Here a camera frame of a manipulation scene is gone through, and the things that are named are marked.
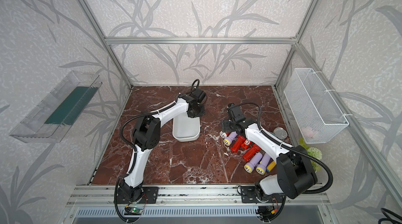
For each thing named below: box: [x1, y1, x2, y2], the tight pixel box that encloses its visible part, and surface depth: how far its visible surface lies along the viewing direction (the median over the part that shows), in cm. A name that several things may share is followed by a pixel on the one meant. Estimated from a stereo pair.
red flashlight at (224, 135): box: [219, 130, 231, 139], surface depth 93 cm
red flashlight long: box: [230, 135, 246, 153], surface depth 90 cm
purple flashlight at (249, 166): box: [243, 151, 263, 174], surface depth 83 cm
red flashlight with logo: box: [241, 139, 251, 150], surface depth 90 cm
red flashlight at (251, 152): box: [242, 143, 261, 162], surface depth 87 cm
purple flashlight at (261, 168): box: [255, 152, 271, 175], surface depth 82 cm
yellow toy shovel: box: [265, 160, 277, 173], surface depth 82 cm
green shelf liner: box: [44, 86, 99, 126], surface depth 67 cm
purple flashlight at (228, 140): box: [222, 131, 239, 147], surface depth 92 cm
